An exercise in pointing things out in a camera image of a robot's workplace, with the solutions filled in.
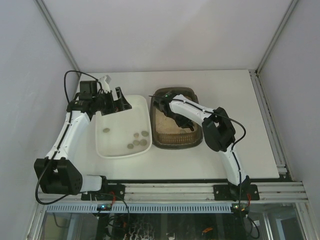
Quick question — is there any brown translucent litter box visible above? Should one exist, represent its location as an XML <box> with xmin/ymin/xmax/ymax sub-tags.
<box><xmin>150</xmin><ymin>98</ymin><xmax>203</xmax><ymax>149</ymax></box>

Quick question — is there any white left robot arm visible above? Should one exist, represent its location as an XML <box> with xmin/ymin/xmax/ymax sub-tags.
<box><xmin>34</xmin><ymin>80</ymin><xmax>132</xmax><ymax>196</ymax></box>

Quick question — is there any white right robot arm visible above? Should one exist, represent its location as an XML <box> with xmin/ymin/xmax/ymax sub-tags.
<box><xmin>151</xmin><ymin>91</ymin><xmax>251</xmax><ymax>200</ymax></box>

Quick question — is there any white plastic waste tray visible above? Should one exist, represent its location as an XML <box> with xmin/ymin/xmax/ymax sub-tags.
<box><xmin>95</xmin><ymin>95</ymin><xmax>152</xmax><ymax>159</ymax></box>

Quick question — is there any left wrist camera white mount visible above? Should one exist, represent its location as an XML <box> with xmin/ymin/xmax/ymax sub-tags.
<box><xmin>98</xmin><ymin>75</ymin><xmax>111</xmax><ymax>93</ymax></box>

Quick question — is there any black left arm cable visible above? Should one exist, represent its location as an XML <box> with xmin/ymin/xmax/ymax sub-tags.
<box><xmin>34</xmin><ymin>70</ymin><xmax>101</xmax><ymax>205</ymax></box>

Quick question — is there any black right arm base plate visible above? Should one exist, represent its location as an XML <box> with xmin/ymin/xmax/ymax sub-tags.
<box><xmin>213</xmin><ymin>184</ymin><xmax>260</xmax><ymax>202</ymax></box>

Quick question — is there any right side aluminium rail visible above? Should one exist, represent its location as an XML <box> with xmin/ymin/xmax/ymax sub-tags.
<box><xmin>248</xmin><ymin>69</ymin><xmax>292</xmax><ymax>182</ymax></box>

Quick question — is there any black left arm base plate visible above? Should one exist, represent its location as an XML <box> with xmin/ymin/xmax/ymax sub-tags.
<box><xmin>81</xmin><ymin>183</ymin><xmax>126</xmax><ymax>201</ymax></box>

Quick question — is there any left aluminium corner post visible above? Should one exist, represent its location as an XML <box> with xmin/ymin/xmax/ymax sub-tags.
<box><xmin>34</xmin><ymin>0</ymin><xmax>80</xmax><ymax>71</ymax></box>

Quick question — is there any aluminium corner post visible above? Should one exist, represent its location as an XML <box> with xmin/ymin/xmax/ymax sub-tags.
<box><xmin>255</xmin><ymin>0</ymin><xmax>300</xmax><ymax>75</ymax></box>
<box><xmin>34</xmin><ymin>0</ymin><xmax>80</xmax><ymax>71</ymax></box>

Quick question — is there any slotted grey cable duct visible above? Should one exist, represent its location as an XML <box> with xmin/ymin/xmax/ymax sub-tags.
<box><xmin>46</xmin><ymin>202</ymin><xmax>233</xmax><ymax>214</ymax></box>

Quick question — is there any aluminium front frame rail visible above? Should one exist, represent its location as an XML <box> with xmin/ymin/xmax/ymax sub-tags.
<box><xmin>34</xmin><ymin>181</ymin><xmax>309</xmax><ymax>204</ymax></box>

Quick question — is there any right aluminium corner post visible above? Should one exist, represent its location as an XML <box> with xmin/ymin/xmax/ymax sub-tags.
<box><xmin>255</xmin><ymin>0</ymin><xmax>300</xmax><ymax>75</ymax></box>

